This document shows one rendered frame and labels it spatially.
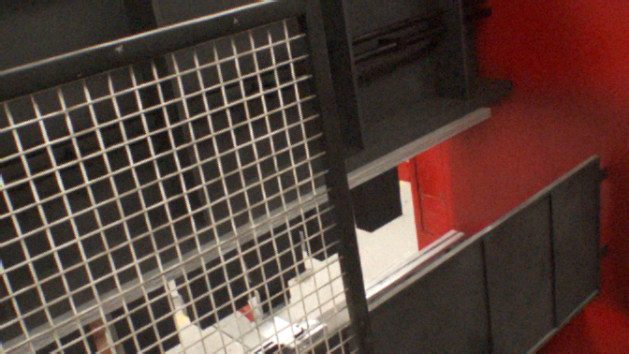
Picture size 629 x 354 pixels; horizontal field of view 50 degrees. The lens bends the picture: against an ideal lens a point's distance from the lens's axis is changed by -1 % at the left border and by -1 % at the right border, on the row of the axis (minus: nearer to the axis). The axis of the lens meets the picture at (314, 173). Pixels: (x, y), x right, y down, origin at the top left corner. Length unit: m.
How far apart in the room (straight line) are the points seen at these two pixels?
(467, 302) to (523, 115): 0.74
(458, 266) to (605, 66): 0.73
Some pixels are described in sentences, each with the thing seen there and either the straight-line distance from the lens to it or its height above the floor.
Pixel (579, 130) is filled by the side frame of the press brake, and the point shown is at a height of 1.38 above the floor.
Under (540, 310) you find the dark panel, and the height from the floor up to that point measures 1.01.
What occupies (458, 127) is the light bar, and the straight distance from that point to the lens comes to 1.92.
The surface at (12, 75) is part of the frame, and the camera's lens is 0.65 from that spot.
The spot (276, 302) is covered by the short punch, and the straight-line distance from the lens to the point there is 1.90.
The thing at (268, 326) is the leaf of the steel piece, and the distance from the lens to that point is 2.02.
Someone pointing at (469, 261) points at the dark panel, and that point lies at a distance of 1.61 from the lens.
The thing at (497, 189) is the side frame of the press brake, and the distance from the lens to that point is 2.33.
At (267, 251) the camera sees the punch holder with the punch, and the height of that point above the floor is 1.29.
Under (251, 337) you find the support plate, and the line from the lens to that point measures 1.99.
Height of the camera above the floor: 2.08
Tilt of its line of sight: 21 degrees down
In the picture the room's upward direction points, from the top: 10 degrees counter-clockwise
